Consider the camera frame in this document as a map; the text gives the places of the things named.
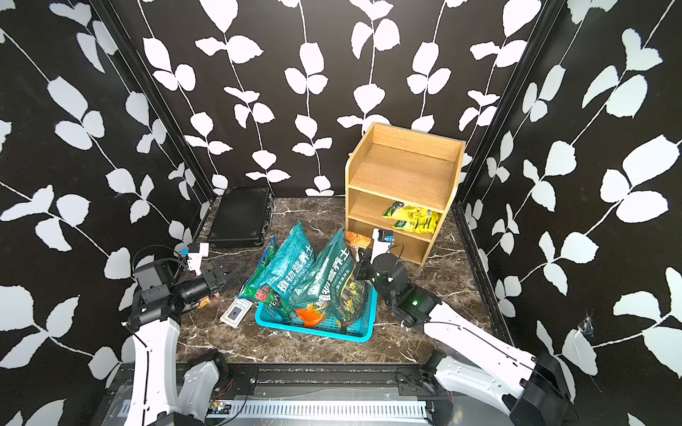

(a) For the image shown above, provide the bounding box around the wooden two-tier shelf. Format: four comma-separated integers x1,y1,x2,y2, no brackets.
345,122,465,266

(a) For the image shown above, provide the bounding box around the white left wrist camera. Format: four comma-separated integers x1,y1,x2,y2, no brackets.
180,242,210,276

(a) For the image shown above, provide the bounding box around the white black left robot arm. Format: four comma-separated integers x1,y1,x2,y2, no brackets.
124,257,245,425

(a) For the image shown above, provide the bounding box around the teal orange fertilizer bag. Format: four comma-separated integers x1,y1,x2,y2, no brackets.
265,221,326,328

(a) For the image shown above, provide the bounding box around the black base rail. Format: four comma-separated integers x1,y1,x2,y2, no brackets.
159,363,454,400

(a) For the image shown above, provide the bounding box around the black ribbed aluminium case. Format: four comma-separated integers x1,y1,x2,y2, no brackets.
207,186,274,249

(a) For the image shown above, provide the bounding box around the yellow green fertilizer packet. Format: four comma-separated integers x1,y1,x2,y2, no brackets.
382,202,442,234

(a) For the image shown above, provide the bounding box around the small white card box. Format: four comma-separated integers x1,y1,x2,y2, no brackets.
220,297,253,328

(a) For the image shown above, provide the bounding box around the orange white fertilizer packet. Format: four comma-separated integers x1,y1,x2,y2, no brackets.
345,232,373,250

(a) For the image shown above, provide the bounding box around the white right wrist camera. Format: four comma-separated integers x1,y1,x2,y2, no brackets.
371,228,394,261

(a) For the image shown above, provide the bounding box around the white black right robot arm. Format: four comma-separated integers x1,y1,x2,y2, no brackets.
359,250,579,425

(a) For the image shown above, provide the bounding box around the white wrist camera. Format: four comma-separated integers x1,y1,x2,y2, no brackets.
180,242,210,276
371,228,394,261

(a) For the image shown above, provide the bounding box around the dark green fertilizer bag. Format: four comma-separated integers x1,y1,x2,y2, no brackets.
291,230,366,330

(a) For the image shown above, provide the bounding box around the teal plastic basket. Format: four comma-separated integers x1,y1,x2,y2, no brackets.
254,284,378,344

